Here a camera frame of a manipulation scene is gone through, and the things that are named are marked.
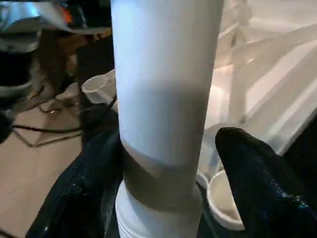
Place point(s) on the white plastic table top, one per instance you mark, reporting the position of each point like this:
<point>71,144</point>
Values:
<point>267,74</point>

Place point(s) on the white plastic table leg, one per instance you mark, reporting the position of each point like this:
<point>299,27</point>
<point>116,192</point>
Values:
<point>168,74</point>

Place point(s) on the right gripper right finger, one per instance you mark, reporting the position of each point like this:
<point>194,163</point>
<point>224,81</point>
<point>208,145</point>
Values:
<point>267,188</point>

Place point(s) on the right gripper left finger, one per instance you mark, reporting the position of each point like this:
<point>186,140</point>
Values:
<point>74,198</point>

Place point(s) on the black work mat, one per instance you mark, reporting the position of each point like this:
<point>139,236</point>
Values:
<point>99,121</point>

